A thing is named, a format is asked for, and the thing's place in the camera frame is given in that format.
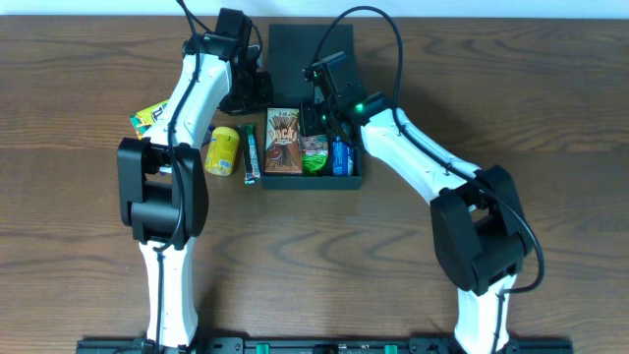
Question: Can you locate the small green red candy bar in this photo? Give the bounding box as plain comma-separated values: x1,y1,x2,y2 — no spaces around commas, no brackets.
238,123,261,185

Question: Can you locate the brown pocky box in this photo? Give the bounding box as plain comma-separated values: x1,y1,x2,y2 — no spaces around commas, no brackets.
264,108,303,175

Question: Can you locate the blue cookie pack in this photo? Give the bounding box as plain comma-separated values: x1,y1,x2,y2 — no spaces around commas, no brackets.
331,138,354,176

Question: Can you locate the green gummy candy bag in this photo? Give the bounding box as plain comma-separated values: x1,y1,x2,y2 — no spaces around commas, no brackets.
301,135,329,175

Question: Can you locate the yellow mentos bottle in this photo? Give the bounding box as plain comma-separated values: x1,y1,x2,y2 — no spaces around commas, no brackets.
204,127,240,176

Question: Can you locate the yellow green snack box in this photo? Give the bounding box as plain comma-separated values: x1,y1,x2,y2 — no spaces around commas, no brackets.
130,100,168,140

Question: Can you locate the purple chocolate bar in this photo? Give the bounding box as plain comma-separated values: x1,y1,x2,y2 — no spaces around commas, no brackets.
201,125,215,147

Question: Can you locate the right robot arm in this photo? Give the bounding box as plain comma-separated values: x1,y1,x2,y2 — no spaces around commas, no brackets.
303,52,540,353

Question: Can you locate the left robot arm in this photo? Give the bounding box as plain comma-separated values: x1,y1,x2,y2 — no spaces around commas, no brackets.
117,8,272,353

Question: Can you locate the dark green open box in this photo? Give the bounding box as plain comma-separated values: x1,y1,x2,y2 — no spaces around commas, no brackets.
261,24,363,190

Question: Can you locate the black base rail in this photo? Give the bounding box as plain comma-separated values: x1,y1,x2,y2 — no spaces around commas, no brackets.
76,336,574,354

